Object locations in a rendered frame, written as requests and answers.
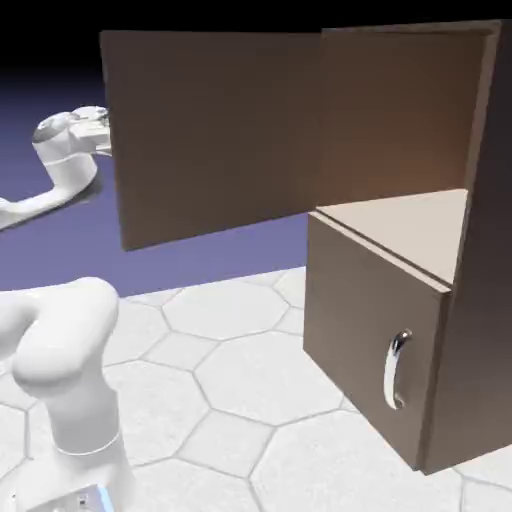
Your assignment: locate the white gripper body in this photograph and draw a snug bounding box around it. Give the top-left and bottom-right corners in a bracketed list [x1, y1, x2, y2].
[73, 119, 114, 155]

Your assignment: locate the brown plain cabinet door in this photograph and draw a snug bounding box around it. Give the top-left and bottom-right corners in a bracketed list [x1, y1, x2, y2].
[98, 29, 324, 253]

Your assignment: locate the brown wooden cabinet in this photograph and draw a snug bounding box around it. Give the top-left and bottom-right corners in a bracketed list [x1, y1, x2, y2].
[302, 18, 512, 477]

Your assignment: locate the brown cabinet door with handle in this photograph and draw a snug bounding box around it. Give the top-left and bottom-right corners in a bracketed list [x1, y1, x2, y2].
[302, 211, 454, 474]

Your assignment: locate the curved silver metal handle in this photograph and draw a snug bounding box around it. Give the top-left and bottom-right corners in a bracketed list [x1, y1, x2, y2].
[382, 328, 414, 412]

